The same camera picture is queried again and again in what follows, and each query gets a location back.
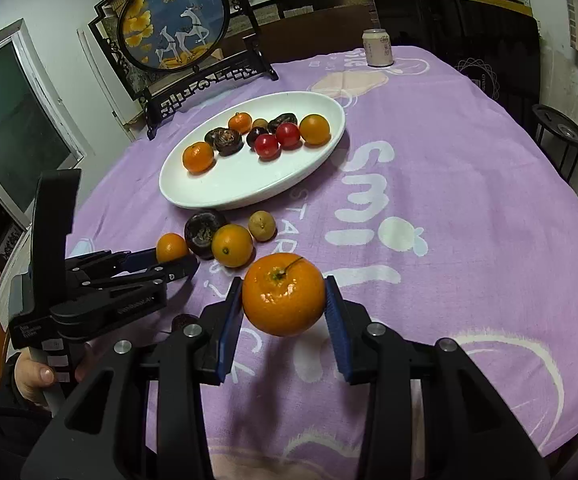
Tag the round painted deer screen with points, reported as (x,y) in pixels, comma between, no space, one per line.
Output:
(174,25)

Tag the pale drink can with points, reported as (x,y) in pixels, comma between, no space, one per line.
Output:
(378,50)

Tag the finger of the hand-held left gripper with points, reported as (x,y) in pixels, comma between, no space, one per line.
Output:
(179,270)
(141,258)

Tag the black round stool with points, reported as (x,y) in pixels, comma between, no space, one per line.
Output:
(559,130)

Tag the red cherry tomato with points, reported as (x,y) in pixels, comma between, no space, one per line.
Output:
(267,146)
(288,135)

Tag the black glossy panel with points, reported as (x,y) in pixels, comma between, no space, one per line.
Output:
(459,40)

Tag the window with white frame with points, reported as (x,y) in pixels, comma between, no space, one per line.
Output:
(14,125)

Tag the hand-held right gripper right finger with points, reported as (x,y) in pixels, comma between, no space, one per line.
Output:
(339,332)

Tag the small smooth orange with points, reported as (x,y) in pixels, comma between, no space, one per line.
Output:
(171,246)
(232,245)
(315,129)

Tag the white oval plate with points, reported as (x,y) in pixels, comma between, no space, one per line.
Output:
(249,180)

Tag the small yellow longan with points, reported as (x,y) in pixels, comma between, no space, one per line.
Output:
(262,225)
(259,124)

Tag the person's left hand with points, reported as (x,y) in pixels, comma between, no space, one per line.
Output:
(34,377)

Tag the white leaning board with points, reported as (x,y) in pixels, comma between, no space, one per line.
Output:
(104,75)

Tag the dark passion fruit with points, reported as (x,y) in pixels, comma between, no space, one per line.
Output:
(201,230)
(253,135)
(283,120)
(224,141)

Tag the purple printed tablecloth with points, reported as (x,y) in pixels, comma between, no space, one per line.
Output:
(444,185)

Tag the tangerine with stem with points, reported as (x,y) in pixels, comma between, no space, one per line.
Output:
(281,300)

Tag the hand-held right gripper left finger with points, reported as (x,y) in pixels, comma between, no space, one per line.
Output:
(229,332)

